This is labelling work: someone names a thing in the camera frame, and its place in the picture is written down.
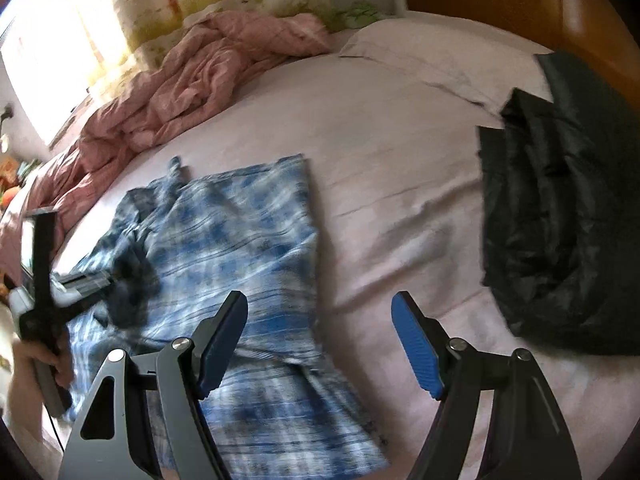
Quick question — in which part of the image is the pink pillow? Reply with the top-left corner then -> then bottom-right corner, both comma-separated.
340,17 -> 551,111

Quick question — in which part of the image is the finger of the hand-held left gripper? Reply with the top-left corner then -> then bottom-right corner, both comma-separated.
102,255 -> 162,328

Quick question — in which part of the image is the black padded jacket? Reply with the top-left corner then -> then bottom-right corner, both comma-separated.
475,50 -> 640,356

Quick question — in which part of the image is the blue plaid shirt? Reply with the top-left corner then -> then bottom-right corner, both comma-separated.
50,154 -> 391,480

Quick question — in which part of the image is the green cloth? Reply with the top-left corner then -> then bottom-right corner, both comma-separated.
327,0 -> 383,31

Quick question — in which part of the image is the bed with pink sheet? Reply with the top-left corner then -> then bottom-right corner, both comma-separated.
0,15 -> 640,480

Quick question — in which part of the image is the person's left forearm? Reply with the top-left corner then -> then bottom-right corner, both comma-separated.
5,365 -> 51,433

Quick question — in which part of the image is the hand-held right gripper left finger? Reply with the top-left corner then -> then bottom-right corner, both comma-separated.
57,290 -> 250,480

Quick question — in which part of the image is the person's left hand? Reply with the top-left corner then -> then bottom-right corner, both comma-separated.
12,337 -> 76,396

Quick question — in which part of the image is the bright window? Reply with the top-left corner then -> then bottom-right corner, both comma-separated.
0,0 -> 131,146

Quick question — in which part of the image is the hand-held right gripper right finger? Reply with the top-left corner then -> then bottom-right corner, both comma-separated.
391,290 -> 583,480

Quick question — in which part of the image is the pink checked quilt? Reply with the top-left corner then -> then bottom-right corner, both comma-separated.
0,10 -> 333,281

